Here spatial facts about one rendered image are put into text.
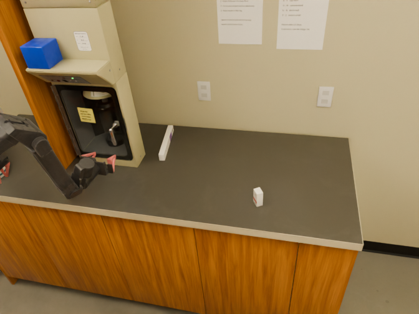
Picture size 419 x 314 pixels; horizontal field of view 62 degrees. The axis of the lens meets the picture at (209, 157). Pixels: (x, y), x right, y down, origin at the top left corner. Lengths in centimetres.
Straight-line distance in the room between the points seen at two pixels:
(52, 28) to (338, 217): 138
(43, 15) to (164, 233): 103
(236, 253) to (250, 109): 78
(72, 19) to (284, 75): 99
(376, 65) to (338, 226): 78
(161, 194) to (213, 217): 28
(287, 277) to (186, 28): 127
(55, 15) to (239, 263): 130
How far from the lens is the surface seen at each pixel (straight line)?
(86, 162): 140
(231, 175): 166
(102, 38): 148
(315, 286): 176
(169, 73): 193
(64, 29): 156
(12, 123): 106
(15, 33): 166
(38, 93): 174
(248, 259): 165
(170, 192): 161
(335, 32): 174
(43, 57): 153
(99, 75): 143
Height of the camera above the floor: 204
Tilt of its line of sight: 38 degrees down
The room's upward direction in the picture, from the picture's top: 5 degrees counter-clockwise
